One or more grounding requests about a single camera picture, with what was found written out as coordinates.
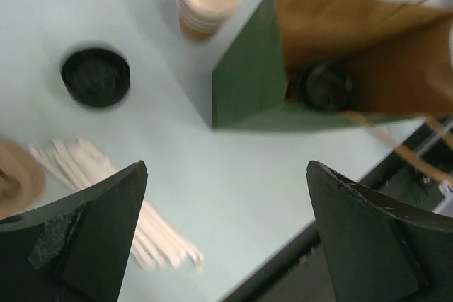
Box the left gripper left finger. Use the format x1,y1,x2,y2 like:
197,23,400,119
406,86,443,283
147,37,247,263
1,161,148,302

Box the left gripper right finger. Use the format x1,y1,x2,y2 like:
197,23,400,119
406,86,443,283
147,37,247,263
306,161,452,301

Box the black cup lid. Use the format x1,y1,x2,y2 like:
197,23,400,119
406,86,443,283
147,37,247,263
297,62,353,112

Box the green paper bag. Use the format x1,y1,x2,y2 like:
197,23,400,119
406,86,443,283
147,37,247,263
211,0,453,190

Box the white wrapped straws bundle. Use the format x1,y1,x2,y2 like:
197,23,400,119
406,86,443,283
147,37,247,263
28,137,204,272

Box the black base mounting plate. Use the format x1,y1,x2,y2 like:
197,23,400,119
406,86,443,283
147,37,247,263
222,116,453,302

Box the brown pulp cup carriers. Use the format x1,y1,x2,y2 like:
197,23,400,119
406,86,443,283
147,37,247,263
1,139,45,219

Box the stack of black lids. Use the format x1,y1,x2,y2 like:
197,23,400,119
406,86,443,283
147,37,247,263
60,46,131,109

